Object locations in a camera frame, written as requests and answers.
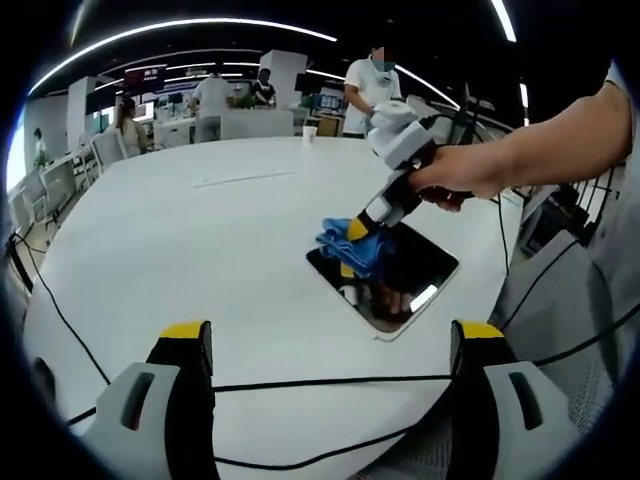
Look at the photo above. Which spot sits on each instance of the white counter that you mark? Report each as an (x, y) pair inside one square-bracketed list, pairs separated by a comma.
[(257, 125)]

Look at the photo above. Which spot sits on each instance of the black tablet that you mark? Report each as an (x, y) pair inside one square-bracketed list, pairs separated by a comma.
[(425, 265)]

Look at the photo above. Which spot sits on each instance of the person's grey shirt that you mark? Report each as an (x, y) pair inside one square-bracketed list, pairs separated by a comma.
[(620, 240)]

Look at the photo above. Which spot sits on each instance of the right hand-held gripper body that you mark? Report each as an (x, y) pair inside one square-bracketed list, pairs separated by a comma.
[(400, 140)]

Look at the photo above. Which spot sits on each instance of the green potted plant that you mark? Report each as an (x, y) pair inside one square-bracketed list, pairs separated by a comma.
[(244, 103)]

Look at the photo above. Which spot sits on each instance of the person's right hand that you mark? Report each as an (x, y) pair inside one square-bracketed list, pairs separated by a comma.
[(465, 172)]

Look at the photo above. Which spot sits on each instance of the red wall screen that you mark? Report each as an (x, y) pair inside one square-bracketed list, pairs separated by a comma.
[(146, 81)]

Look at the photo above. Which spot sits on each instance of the white paper cup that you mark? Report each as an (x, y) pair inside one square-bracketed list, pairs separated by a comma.
[(310, 135)]

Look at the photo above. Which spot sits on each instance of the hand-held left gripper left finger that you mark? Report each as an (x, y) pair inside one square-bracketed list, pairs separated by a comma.
[(150, 425)]

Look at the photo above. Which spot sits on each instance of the blue cleaning cloth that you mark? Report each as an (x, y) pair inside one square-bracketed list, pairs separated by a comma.
[(360, 252)]

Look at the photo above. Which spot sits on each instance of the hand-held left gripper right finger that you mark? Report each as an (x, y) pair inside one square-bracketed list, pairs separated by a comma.
[(500, 415)]

